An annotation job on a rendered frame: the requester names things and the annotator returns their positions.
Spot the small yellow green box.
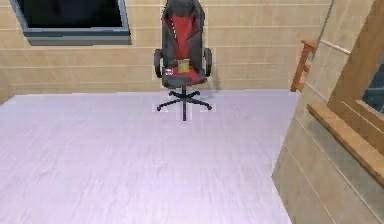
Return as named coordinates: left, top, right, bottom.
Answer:
left=177, top=58, right=191, bottom=74

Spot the black and red office chair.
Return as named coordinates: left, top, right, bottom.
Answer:
left=153, top=0, right=214, bottom=122

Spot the orange wooden wall bracket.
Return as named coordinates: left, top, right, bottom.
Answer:
left=289, top=39, right=318, bottom=93

